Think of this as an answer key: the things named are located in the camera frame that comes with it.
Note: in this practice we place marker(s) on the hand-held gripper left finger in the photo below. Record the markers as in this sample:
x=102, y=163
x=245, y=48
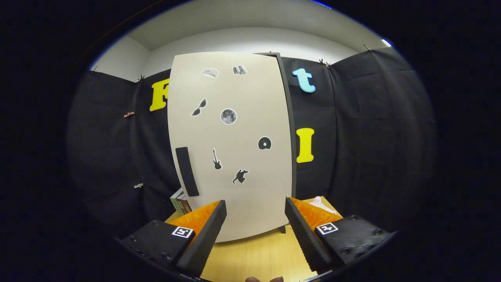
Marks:
x=203, y=243

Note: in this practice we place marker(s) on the beige cabinet door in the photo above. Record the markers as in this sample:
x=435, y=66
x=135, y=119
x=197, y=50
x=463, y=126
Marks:
x=254, y=219

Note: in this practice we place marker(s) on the pink and green plush toy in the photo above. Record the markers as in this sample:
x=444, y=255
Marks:
x=319, y=201

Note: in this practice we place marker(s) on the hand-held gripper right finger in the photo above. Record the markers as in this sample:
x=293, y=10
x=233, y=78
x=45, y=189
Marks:
x=305, y=239

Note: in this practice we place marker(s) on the green book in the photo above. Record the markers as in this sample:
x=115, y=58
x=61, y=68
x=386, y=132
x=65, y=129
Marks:
x=175, y=203

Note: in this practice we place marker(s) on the small ceiling light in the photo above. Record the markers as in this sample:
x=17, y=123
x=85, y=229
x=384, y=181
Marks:
x=387, y=42

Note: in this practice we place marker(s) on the black backdrop cloth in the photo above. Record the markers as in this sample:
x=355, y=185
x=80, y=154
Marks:
x=372, y=156

